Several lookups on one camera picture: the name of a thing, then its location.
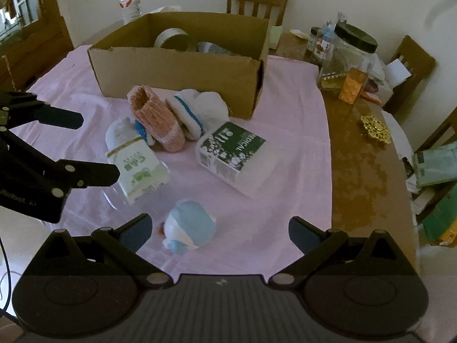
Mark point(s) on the white sock blue stripe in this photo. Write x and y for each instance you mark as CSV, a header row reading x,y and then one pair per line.
x,y
210,107

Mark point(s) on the clear plastic water bottle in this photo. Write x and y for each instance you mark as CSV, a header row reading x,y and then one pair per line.
x,y
128,3

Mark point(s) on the small jar black lid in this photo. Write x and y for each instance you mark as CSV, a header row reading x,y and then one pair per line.
x,y
313,43

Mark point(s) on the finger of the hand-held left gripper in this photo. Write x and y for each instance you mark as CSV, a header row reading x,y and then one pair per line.
x,y
92,175
60,118

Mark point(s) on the large clear tape roll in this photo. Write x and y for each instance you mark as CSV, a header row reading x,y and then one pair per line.
x,y
171,37

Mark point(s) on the small brown printed packet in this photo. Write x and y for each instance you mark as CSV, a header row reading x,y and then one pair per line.
x,y
323,50

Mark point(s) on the brown cardboard box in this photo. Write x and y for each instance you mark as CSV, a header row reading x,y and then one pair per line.
x,y
178,75

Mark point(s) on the small white packet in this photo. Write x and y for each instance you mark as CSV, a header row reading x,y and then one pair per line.
x,y
300,34

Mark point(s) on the dark green white box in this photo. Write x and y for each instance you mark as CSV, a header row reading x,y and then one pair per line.
x,y
232,150

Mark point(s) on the small bottle blue label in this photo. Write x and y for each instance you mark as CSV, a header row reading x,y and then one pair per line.
x,y
327,35

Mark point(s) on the brown wooden desktop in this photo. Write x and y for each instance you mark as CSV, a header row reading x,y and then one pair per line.
x,y
357,185

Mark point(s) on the yellow foil packet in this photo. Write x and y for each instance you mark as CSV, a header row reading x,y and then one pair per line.
x,y
330,81

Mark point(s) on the green printed packet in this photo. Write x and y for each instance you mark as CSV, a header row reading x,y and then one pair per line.
x,y
435,166

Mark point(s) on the white sock blue knit cuff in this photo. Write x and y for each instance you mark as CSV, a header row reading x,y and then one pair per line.
x,y
121,130

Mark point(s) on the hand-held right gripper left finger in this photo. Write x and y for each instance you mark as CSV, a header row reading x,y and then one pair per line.
x,y
137,230

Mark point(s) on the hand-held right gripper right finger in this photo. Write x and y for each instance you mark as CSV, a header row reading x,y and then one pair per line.
x,y
303,234

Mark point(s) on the large jar black lid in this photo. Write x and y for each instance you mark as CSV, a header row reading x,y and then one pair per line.
x,y
346,57

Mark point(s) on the pink knitted sock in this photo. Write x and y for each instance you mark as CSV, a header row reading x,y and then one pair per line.
x,y
157,121

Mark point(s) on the white paper sheet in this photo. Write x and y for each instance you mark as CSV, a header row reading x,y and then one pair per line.
x,y
397,73

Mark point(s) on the wooden glass door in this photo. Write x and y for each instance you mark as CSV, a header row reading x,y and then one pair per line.
x,y
35,43

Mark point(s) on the gold ornament coaster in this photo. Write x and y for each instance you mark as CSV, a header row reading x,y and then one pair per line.
x,y
375,127

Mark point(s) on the orange pill blister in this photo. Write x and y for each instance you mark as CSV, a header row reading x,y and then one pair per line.
x,y
353,85

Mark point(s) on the pink table cloth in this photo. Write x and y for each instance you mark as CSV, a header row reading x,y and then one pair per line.
x,y
285,114

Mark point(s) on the colourful printed carton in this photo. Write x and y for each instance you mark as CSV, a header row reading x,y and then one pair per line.
x,y
442,218

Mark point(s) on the light green white box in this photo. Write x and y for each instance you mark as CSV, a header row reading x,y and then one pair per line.
x,y
137,171

